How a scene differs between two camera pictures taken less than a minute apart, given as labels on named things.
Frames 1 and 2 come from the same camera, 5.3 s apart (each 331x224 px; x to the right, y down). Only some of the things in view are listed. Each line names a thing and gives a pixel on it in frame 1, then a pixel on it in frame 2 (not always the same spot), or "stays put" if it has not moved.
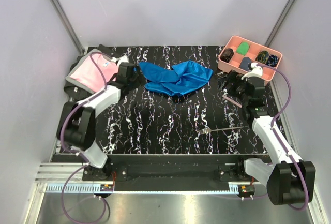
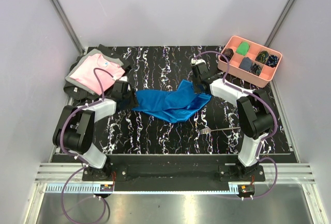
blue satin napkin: [176, 80] → [174, 106]
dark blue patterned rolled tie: [272, 60] stays put
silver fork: [208, 130] stays put
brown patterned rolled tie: [227, 55] stays put
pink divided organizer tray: [236, 55] stays put
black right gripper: [235, 78] → [196, 90]
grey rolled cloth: [244, 64] stays put
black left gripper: [136, 78] → [134, 103]
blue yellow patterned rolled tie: [261, 56] stays put
